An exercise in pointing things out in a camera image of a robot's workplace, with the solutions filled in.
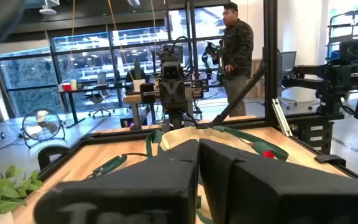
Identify person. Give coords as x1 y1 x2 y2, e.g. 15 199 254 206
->
221 2 255 118

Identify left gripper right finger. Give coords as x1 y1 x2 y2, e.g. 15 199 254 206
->
199 138 358 224

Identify black cabinet with white labels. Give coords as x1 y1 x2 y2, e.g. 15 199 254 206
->
290 119 336 156

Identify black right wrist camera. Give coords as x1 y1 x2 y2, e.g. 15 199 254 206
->
162 60 183 82

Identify cream green gardening bag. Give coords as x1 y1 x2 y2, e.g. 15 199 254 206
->
145 125 291 224

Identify silver aluminium bracket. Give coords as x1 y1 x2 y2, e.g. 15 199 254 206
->
271 98 293 138

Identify black aluminium table frame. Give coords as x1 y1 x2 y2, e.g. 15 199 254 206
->
39 0 358 181

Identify black office desk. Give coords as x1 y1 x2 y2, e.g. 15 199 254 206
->
57 82 130 129

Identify black green handheld device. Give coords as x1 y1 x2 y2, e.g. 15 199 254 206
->
201 41 226 85

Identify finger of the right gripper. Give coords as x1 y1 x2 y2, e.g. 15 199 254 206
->
172 83 186 110
160 84 173 110

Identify black floor fan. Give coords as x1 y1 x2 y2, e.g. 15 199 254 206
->
21 108 67 149

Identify green handled pruning shears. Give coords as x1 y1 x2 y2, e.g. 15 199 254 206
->
86 154 129 180

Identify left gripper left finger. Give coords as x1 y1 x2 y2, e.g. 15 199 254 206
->
34 139 200 224

